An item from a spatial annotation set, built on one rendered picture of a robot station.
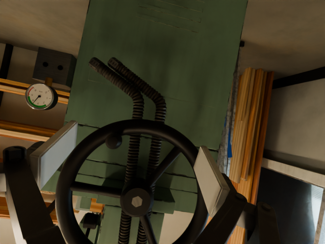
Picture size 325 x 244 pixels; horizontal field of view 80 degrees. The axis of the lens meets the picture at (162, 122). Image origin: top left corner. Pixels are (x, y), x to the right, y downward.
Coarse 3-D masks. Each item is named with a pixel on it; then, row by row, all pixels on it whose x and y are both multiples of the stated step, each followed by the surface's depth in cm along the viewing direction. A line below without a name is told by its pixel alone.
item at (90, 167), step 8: (64, 160) 52; (88, 160) 53; (80, 168) 52; (88, 168) 53; (96, 168) 53; (104, 168) 53; (112, 168) 53; (120, 168) 54; (104, 176) 53; (112, 176) 53; (120, 176) 54; (160, 176) 55; (168, 176) 55; (176, 176) 55; (184, 176) 56; (160, 184) 55; (168, 184) 55; (176, 184) 55; (184, 184) 56; (192, 184) 56
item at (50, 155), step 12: (72, 120) 19; (60, 132) 17; (72, 132) 18; (48, 144) 14; (60, 144) 16; (72, 144) 19; (36, 156) 13; (48, 156) 14; (60, 156) 17; (36, 168) 13; (48, 168) 15; (36, 180) 14
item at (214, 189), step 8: (200, 152) 21; (208, 152) 20; (200, 160) 20; (208, 160) 18; (200, 168) 20; (208, 168) 18; (216, 168) 17; (200, 176) 19; (208, 176) 17; (216, 176) 16; (200, 184) 19; (208, 184) 17; (216, 184) 15; (224, 184) 15; (208, 192) 17; (216, 192) 15; (224, 192) 15; (208, 200) 16; (216, 200) 15; (224, 200) 15; (208, 208) 16; (216, 208) 15
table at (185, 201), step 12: (60, 168) 53; (48, 180) 51; (84, 180) 52; (96, 180) 53; (108, 180) 52; (120, 180) 54; (156, 192) 50; (168, 192) 52; (180, 192) 55; (192, 192) 56; (108, 204) 44; (156, 204) 45; (168, 204) 45; (180, 204) 55; (192, 204) 56
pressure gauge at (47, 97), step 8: (48, 80) 47; (32, 88) 45; (40, 88) 45; (48, 88) 45; (32, 96) 45; (48, 96) 45; (56, 96) 47; (32, 104) 45; (40, 104) 45; (48, 104) 45
